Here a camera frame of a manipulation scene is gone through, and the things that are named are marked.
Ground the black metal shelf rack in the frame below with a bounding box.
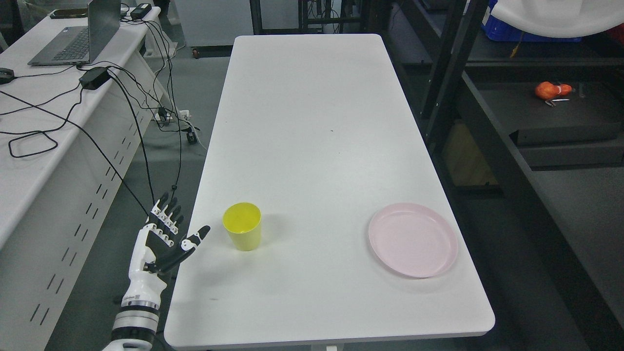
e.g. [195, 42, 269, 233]
[368, 0, 623, 351]

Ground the black power adapter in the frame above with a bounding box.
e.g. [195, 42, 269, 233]
[78, 67, 111, 91]

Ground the white side desk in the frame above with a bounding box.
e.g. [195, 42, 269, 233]
[0, 18, 152, 351]

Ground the black charger brick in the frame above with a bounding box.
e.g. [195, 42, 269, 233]
[129, 3, 152, 20]

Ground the black smartphone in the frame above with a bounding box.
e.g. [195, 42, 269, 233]
[49, 7, 88, 20]

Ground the pink plastic plate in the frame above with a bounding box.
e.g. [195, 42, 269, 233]
[368, 203, 459, 278]

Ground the orange toy object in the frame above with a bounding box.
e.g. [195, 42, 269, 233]
[533, 81, 573, 101]

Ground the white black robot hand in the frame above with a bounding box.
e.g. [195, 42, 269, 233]
[121, 193, 211, 309]

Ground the grey laptop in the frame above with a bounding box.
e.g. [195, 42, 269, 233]
[28, 0, 121, 66]

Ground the yellow plastic cup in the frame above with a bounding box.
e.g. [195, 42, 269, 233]
[222, 202, 262, 251]

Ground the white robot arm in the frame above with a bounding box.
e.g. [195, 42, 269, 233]
[103, 300, 159, 351]

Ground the white work table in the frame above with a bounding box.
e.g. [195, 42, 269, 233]
[163, 34, 495, 351]

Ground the black computer mouse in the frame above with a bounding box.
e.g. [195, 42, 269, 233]
[0, 67, 16, 85]

